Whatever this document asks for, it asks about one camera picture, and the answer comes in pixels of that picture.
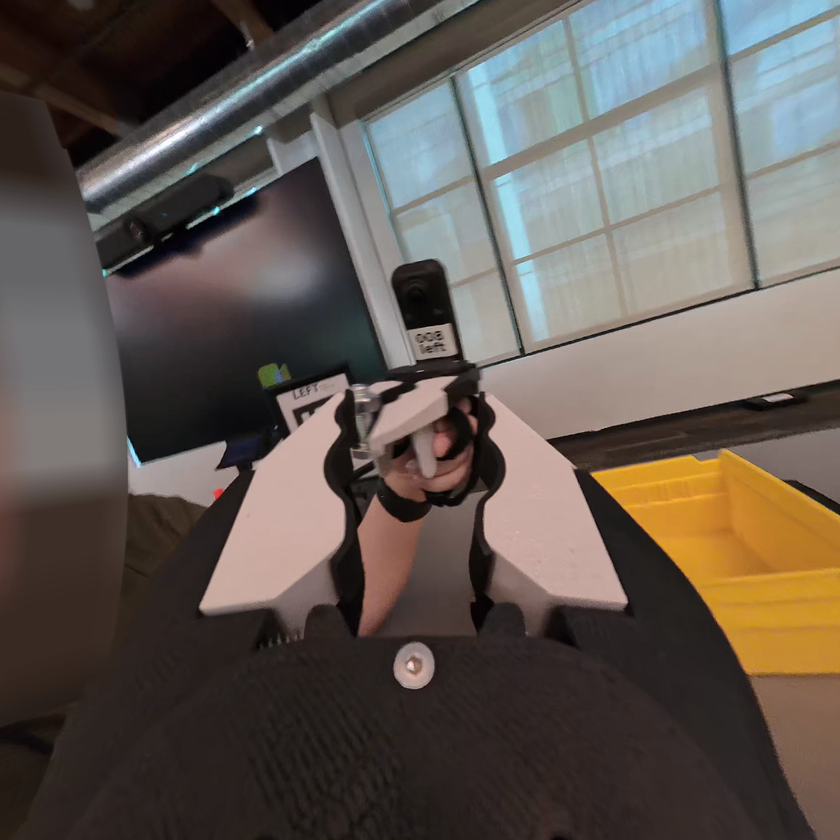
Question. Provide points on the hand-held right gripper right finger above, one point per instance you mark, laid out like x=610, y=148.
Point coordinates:
x=558, y=525

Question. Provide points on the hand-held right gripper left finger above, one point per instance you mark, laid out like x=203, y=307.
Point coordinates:
x=275, y=525

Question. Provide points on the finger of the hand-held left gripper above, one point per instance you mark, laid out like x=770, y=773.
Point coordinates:
x=394, y=391
x=410, y=413

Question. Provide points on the steel hex nut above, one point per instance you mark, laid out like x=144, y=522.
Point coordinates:
x=365, y=396

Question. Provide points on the steel hex bolt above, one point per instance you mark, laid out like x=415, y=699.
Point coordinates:
x=363, y=426

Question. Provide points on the yellow plastic bin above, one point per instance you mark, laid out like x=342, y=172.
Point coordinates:
x=754, y=558

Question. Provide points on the person's left forearm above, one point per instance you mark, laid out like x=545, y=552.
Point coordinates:
x=387, y=558

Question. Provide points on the person's left hand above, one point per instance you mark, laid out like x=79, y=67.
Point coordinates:
x=449, y=459

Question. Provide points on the black screen stand shelf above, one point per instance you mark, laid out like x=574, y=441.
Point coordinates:
x=243, y=449

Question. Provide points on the framed marker sign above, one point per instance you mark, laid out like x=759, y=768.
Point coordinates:
x=308, y=400

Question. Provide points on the olive green shirt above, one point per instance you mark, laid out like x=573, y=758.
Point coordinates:
x=164, y=544

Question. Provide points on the large black screen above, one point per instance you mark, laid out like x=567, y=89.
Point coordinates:
x=243, y=328

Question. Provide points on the large grid window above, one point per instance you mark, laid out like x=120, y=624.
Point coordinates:
x=623, y=197

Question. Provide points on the black floor box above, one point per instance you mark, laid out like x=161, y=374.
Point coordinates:
x=778, y=400

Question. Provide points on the black video bar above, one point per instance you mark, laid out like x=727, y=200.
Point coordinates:
x=164, y=220

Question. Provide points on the silver ventilation duct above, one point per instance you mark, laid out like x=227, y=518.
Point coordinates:
x=262, y=98

